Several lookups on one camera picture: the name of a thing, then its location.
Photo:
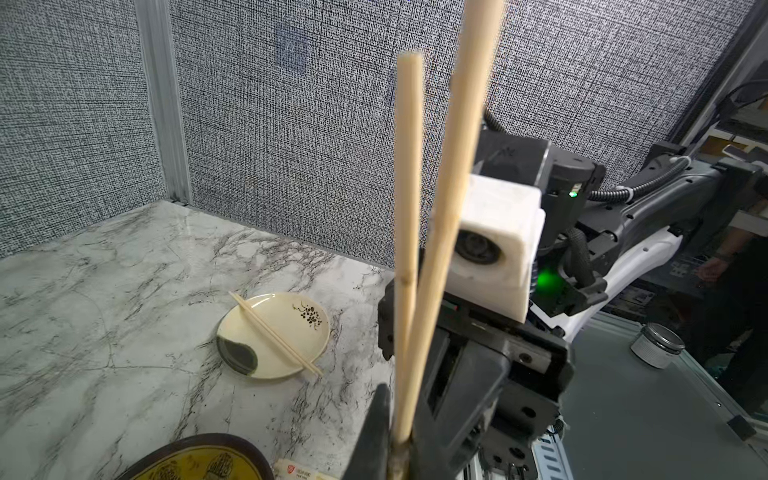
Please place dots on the aluminium enclosure frame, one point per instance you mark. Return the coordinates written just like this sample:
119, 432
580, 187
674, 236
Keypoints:
154, 25

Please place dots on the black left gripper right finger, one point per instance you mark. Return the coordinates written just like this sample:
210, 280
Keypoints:
460, 388

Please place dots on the clear chopstick wrapper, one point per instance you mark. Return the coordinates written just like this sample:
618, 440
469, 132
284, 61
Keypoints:
287, 469

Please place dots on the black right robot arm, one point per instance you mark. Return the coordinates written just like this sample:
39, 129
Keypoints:
674, 201

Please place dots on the disposable chopsticks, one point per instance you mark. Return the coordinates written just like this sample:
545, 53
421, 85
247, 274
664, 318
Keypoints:
274, 335
476, 53

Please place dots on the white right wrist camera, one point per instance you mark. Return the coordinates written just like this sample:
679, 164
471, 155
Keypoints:
499, 234

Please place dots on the cream plate with black patch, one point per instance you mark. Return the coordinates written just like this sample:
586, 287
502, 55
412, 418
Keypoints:
249, 351

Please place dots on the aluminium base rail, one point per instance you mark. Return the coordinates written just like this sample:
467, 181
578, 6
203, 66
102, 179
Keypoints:
550, 458

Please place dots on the small grey lidded jar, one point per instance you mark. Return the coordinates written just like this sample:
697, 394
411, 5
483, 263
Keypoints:
657, 345

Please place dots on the yellow dark patterned small plate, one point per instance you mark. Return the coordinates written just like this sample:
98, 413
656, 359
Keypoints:
203, 456

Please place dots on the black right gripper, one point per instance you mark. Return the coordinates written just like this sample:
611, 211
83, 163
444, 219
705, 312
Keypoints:
564, 280

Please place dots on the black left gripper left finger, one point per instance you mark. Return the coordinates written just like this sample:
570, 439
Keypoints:
369, 458

